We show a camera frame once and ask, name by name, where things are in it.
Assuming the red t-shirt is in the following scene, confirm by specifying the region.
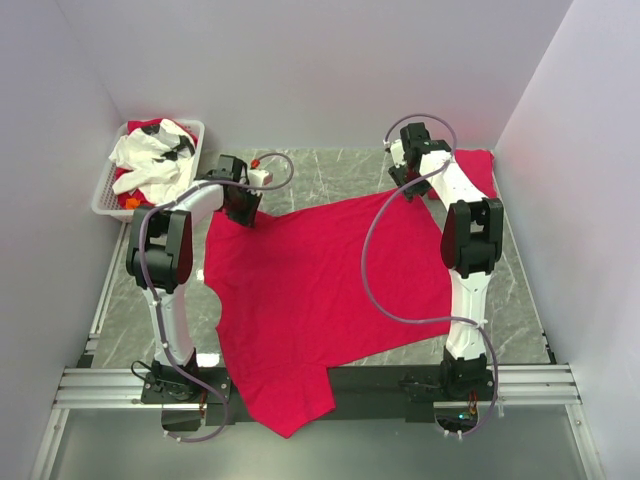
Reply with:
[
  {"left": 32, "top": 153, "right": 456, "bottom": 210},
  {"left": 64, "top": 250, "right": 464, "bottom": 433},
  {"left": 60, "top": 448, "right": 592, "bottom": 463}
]
[
  {"left": 424, "top": 147, "right": 499, "bottom": 203},
  {"left": 204, "top": 192, "right": 451, "bottom": 437},
  {"left": 115, "top": 118, "right": 194, "bottom": 209}
]

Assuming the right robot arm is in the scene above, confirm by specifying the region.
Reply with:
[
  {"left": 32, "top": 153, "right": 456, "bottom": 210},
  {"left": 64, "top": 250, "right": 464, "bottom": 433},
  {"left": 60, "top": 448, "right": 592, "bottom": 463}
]
[{"left": 385, "top": 122, "right": 504, "bottom": 400}]

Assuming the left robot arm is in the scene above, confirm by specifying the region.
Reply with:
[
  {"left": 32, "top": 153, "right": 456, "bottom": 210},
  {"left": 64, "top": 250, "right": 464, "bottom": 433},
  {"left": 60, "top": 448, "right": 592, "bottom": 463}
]
[{"left": 126, "top": 155, "right": 273, "bottom": 402}]

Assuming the folded red t-shirt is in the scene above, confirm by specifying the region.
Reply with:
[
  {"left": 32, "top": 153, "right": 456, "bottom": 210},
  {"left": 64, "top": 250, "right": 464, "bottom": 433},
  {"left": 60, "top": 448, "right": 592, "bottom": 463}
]
[{"left": 424, "top": 147, "right": 499, "bottom": 203}]

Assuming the white and black t-shirt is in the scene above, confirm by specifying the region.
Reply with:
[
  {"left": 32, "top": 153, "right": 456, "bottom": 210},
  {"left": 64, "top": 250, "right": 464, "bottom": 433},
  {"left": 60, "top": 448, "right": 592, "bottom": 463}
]
[{"left": 108, "top": 117, "right": 197, "bottom": 205}]

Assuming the red t-shirt in basket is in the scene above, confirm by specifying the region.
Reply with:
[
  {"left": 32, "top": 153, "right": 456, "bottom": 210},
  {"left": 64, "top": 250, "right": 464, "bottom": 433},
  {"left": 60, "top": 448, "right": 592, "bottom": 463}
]
[{"left": 115, "top": 118, "right": 194, "bottom": 209}]

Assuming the orange t-shirt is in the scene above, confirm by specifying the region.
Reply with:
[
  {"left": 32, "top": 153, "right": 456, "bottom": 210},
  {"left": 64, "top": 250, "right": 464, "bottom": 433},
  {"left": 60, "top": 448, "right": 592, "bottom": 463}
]
[{"left": 124, "top": 197, "right": 149, "bottom": 210}]

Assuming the white plastic laundry basket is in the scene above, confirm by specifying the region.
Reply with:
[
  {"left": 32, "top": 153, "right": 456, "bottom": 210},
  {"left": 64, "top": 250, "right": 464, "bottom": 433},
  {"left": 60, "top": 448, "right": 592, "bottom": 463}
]
[{"left": 91, "top": 118, "right": 205, "bottom": 222}]

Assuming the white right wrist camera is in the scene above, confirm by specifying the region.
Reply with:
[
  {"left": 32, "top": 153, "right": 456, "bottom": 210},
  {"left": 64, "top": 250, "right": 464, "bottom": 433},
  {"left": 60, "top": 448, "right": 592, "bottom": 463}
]
[{"left": 383, "top": 139, "right": 406, "bottom": 167}]

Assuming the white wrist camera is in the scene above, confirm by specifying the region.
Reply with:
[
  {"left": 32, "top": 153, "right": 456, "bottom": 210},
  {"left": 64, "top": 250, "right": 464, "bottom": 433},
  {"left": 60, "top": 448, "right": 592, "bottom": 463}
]
[
  {"left": 247, "top": 168, "right": 273, "bottom": 189},
  {"left": 383, "top": 139, "right": 406, "bottom": 167}
]

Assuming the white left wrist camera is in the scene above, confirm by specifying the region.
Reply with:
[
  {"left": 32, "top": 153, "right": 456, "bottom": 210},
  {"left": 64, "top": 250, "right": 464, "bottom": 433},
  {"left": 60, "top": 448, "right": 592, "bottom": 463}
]
[{"left": 247, "top": 168, "right": 273, "bottom": 189}]

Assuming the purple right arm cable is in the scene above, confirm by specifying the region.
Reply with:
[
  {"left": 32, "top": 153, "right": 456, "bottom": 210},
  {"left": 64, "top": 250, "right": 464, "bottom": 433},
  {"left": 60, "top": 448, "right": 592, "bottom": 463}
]
[{"left": 360, "top": 112, "right": 501, "bottom": 440}]

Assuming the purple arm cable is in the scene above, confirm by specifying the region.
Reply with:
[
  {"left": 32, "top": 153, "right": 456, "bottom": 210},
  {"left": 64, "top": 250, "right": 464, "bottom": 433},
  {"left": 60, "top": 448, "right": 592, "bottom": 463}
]
[
  {"left": 130, "top": 152, "right": 296, "bottom": 445},
  {"left": 360, "top": 112, "right": 501, "bottom": 440}
]

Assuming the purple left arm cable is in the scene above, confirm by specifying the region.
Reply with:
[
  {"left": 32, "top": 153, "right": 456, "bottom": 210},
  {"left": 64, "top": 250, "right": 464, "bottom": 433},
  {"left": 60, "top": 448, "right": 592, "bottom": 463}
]
[{"left": 130, "top": 152, "right": 296, "bottom": 445}]

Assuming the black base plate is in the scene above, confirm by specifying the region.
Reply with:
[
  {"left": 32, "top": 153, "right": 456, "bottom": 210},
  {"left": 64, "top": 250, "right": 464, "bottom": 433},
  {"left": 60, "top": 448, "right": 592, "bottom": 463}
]
[{"left": 140, "top": 363, "right": 496, "bottom": 432}]

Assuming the aluminium rail frame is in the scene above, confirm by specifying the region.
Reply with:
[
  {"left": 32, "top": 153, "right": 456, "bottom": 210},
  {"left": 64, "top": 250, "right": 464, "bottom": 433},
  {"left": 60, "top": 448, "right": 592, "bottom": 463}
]
[{"left": 31, "top": 322, "right": 605, "bottom": 479}]

